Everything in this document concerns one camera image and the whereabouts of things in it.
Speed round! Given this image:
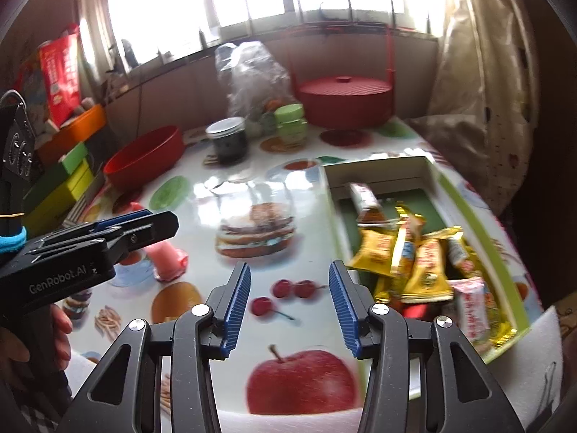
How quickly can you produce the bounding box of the beige patterned curtain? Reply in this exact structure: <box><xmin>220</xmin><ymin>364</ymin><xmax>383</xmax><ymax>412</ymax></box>
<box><xmin>436</xmin><ymin>0</ymin><xmax>542</xmax><ymax>217</ymax></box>

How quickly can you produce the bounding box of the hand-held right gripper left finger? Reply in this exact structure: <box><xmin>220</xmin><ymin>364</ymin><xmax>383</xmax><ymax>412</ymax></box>
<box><xmin>54</xmin><ymin>261</ymin><xmax>252</xmax><ymax>433</ymax></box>

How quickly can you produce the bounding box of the orange box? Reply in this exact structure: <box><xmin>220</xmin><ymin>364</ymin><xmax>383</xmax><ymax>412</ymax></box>
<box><xmin>36</xmin><ymin>104</ymin><xmax>108</xmax><ymax>166</ymax></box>

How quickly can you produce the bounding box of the blue hair tie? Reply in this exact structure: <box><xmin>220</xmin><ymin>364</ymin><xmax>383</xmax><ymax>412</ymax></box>
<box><xmin>0</xmin><ymin>228</ymin><xmax>29</xmax><ymax>256</ymax></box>

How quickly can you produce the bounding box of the black binder clip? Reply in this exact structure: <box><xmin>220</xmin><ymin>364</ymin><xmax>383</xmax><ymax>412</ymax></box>
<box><xmin>536</xmin><ymin>361</ymin><xmax>560</xmax><ymax>416</ymax></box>

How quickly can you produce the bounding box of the white foam sheet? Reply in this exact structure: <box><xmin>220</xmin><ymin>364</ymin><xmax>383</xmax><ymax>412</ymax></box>
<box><xmin>216</xmin><ymin>304</ymin><xmax>566</xmax><ymax>433</ymax></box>

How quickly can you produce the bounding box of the pile of mixed snacks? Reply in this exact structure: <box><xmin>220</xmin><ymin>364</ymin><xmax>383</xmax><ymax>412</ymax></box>
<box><xmin>345</xmin><ymin>183</ymin><xmax>519</xmax><ymax>349</ymax></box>

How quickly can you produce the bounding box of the pink plastic cup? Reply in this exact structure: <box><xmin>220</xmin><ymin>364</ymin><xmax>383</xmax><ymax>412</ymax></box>
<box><xmin>146</xmin><ymin>239</ymin><xmax>190</xmax><ymax>283</ymax></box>

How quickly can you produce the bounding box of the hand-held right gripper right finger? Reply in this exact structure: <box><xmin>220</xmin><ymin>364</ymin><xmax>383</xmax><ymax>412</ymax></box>
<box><xmin>328</xmin><ymin>259</ymin><xmax>510</xmax><ymax>433</ymax></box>

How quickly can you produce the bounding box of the red bowl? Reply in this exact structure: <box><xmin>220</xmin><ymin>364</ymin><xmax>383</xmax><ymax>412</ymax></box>
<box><xmin>103</xmin><ymin>125</ymin><xmax>185</xmax><ymax>192</ymax></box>

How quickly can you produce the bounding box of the printed tablecloth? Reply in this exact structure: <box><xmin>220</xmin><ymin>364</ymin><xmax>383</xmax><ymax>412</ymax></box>
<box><xmin>58</xmin><ymin>117</ymin><xmax>542</xmax><ymax>416</ymax></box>

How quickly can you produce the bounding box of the green lidded jar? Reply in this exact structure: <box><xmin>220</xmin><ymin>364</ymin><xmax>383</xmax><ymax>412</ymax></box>
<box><xmin>274</xmin><ymin>104</ymin><xmax>310</xmax><ymax>146</ymax></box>

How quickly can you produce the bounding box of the dark jar with white lid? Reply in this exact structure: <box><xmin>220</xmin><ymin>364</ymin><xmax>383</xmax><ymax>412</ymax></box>
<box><xmin>206</xmin><ymin>117</ymin><xmax>250</xmax><ymax>166</ymax></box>

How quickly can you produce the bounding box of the clear plastic bag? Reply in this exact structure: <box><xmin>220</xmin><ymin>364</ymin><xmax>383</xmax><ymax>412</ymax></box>
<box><xmin>214</xmin><ymin>40</ymin><xmax>295</xmax><ymax>123</ymax></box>

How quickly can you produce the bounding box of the red lidded container with handle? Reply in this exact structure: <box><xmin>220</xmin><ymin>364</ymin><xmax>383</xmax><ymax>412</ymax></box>
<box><xmin>288</xmin><ymin>25</ymin><xmax>398</xmax><ymax>130</ymax></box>

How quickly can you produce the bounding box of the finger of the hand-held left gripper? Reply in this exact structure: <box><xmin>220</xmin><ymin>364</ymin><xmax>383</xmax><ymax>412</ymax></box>
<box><xmin>27</xmin><ymin>209</ymin><xmax>154</xmax><ymax>246</ymax></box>
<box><xmin>27</xmin><ymin>210</ymin><xmax>180</xmax><ymax>268</ymax></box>

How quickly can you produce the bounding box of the person's left hand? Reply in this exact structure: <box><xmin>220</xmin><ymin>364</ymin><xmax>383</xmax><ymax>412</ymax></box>
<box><xmin>0</xmin><ymin>303</ymin><xmax>74</xmax><ymax>400</ymax></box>

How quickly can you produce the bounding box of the yellow-green box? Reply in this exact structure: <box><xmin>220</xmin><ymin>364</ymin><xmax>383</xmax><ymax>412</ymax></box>
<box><xmin>22</xmin><ymin>162</ymin><xmax>96</xmax><ymax>232</ymax></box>

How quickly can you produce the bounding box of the green and white box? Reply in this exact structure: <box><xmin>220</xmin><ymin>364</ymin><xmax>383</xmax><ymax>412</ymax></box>
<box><xmin>321</xmin><ymin>156</ymin><xmax>536</xmax><ymax>365</ymax></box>

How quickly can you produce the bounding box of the window with bars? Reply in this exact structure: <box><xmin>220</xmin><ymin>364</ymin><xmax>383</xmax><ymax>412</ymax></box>
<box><xmin>76</xmin><ymin>0</ymin><xmax>452</xmax><ymax>60</ymax></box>

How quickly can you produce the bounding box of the red printed bag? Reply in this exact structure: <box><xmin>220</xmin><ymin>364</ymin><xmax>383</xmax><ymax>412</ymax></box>
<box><xmin>38</xmin><ymin>27</ymin><xmax>83</xmax><ymax>128</ymax></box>

